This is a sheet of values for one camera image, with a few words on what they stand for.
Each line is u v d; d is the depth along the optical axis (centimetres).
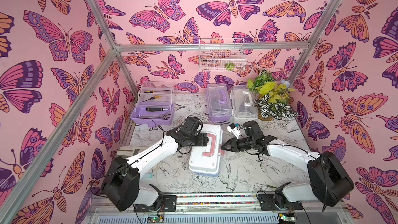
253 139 68
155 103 109
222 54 95
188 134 64
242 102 106
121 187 41
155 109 109
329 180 43
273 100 85
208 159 76
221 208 73
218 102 100
